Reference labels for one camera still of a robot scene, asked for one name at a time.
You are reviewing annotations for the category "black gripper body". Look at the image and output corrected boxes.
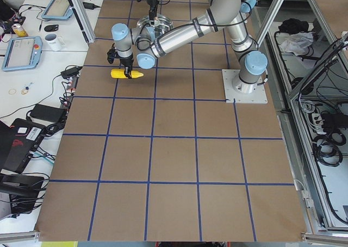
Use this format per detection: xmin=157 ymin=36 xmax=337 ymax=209
xmin=147 ymin=0 xmax=159 ymax=16
xmin=119 ymin=55 xmax=134 ymax=70

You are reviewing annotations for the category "yellow corn cob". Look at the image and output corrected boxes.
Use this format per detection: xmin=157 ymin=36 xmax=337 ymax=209
xmin=110 ymin=69 xmax=144 ymax=79

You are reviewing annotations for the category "black power adapter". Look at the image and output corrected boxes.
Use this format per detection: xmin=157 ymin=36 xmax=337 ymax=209
xmin=60 ymin=66 xmax=83 ymax=79

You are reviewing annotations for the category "white mug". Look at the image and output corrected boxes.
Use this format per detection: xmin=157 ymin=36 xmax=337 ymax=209
xmin=45 ymin=33 xmax=66 ymax=51

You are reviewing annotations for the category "black power brick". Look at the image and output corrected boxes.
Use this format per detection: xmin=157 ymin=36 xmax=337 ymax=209
xmin=30 ymin=104 xmax=67 ymax=123

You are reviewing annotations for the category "brown grid table mat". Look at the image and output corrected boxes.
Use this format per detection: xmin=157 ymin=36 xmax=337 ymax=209
xmin=36 ymin=0 xmax=306 ymax=242

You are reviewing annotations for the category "far blue teach pendant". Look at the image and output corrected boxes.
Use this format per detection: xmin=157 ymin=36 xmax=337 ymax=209
xmin=41 ymin=0 xmax=73 ymax=21

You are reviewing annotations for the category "blue teach pendant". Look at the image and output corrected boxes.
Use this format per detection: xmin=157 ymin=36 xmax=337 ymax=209
xmin=41 ymin=0 xmax=73 ymax=21
xmin=2 ymin=36 xmax=42 ymax=72

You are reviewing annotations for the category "near blue teach pendant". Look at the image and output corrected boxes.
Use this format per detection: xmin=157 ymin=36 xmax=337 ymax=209
xmin=2 ymin=36 xmax=42 ymax=72

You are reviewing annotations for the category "yellow drink can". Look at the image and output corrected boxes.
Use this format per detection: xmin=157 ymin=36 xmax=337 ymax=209
xmin=11 ymin=23 xmax=28 ymax=37

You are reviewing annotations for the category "black laptop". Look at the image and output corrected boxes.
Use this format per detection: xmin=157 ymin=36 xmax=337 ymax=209
xmin=1 ymin=118 xmax=46 ymax=174

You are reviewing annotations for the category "aluminium frame post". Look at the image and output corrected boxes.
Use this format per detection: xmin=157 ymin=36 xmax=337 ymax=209
xmin=68 ymin=0 xmax=96 ymax=45

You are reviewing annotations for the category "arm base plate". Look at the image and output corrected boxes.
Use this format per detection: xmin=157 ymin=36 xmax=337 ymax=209
xmin=222 ymin=69 xmax=268 ymax=104

